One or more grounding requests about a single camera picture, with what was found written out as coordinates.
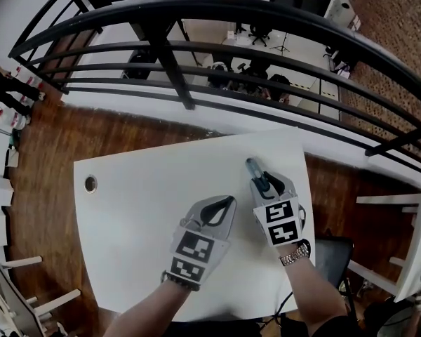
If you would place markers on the black metal railing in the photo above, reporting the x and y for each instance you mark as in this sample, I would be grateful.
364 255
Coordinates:
231 5

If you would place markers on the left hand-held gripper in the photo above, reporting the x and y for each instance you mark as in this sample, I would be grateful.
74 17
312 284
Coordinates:
196 255

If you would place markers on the person's left forearm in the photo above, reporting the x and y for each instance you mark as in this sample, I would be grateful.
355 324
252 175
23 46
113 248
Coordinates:
151 311

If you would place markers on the green item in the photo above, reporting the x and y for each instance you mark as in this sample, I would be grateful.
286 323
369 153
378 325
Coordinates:
14 137

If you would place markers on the black office chair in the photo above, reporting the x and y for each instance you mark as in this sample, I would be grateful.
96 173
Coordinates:
259 33

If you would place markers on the person's black clothing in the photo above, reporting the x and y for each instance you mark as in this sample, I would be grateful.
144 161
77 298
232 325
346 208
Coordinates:
214 330

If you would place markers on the silver metal wristwatch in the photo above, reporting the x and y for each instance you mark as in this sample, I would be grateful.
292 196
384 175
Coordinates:
294 255

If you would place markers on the person's right forearm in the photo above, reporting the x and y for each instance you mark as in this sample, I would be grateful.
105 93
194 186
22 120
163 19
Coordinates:
312 290

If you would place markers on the white bag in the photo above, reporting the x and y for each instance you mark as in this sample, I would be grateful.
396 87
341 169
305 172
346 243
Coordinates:
12 157

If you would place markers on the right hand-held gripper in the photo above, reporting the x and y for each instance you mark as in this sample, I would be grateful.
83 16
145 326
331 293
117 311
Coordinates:
280 223

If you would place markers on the white furniture frame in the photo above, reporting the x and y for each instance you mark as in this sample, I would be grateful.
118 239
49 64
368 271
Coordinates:
17 311

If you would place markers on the small white table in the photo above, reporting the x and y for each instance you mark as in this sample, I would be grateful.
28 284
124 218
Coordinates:
414 244

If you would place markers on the large white table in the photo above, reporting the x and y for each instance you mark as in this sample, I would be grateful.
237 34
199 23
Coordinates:
144 205

